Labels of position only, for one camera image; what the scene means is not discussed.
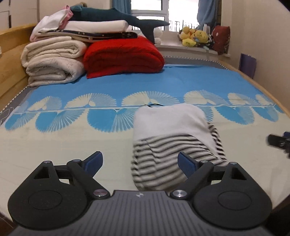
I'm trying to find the black white striped hoodie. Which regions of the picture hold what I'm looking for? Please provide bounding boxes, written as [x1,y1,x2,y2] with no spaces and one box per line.
[131,103,228,191]

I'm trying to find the blue floral bed sheet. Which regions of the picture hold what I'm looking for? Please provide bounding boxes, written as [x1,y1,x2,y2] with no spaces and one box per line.
[1,64,289,214]

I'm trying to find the purple box on floor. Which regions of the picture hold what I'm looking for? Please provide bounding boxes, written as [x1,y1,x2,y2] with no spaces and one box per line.
[238,53,257,79]

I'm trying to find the cream folded quilt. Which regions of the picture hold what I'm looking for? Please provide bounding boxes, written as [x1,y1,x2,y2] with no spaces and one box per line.
[21,36,87,87]

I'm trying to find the dark red cushion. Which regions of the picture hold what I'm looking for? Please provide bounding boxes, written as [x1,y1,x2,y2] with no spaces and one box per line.
[212,25,231,55]

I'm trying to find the red folded blanket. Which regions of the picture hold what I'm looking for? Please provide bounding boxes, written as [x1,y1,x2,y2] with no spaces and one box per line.
[83,36,165,79]

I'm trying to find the yellow plush toys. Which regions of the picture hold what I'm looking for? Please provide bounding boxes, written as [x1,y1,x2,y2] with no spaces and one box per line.
[178,27,213,50]

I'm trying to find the dark patterned folded blanket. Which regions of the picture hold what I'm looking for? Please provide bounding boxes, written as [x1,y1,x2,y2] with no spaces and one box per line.
[35,30,138,43]

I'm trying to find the blue curtain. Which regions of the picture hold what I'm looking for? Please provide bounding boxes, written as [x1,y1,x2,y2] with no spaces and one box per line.
[197,0,219,30]

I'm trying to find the white plush toy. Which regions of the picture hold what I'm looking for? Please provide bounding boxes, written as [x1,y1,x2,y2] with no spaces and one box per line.
[153,28,163,45]

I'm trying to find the white folded blanket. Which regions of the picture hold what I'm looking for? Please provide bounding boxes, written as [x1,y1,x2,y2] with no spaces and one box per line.
[64,20,129,33]

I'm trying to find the pink white folded cloth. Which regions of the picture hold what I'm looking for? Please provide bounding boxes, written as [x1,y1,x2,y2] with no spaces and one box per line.
[30,5,73,42]

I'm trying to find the dark teal shark plush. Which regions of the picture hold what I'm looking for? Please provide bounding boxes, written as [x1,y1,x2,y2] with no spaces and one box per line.
[70,4,169,44]

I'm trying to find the window with white frame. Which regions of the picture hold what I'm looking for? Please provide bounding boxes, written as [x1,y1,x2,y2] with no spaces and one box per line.
[131,0,199,32]

